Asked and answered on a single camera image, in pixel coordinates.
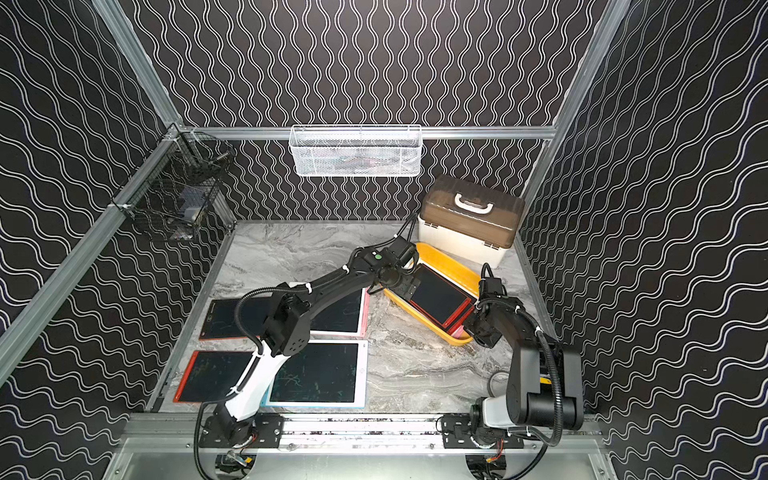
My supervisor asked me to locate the yellow storage tray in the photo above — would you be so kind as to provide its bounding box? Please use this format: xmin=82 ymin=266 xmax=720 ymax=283
xmin=384 ymin=243 xmax=480 ymax=346

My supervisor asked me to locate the pink white writing tablet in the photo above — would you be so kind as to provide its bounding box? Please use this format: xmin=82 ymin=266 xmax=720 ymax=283
xmin=450 ymin=310 xmax=474 ymax=338
xmin=310 ymin=289 xmax=369 ymax=338

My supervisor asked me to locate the blue white writing tablet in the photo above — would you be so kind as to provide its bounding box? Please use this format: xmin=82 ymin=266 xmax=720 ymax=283
xmin=262 ymin=340 xmax=369 ymax=408

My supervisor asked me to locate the large red writing tablet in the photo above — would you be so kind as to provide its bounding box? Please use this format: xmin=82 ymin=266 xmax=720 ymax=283
xmin=173 ymin=350 xmax=252 ymax=403

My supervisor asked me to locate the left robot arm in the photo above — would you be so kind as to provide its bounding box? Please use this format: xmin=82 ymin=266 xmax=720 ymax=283
xmin=194 ymin=213 xmax=419 ymax=448

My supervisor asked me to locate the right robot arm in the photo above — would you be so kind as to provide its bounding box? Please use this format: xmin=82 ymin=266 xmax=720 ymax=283
xmin=464 ymin=263 xmax=584 ymax=447

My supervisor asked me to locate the brown white storage case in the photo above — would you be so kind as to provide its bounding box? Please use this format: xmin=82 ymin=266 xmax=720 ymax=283
xmin=418 ymin=175 xmax=525 ymax=268

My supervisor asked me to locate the adhesive tape roll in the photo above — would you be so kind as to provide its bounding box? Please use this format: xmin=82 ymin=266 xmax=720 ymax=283
xmin=486 ymin=370 xmax=509 ymax=398

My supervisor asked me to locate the black wire wall basket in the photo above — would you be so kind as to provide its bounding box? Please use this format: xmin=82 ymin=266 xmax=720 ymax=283
xmin=119 ymin=131 xmax=236 ymax=243

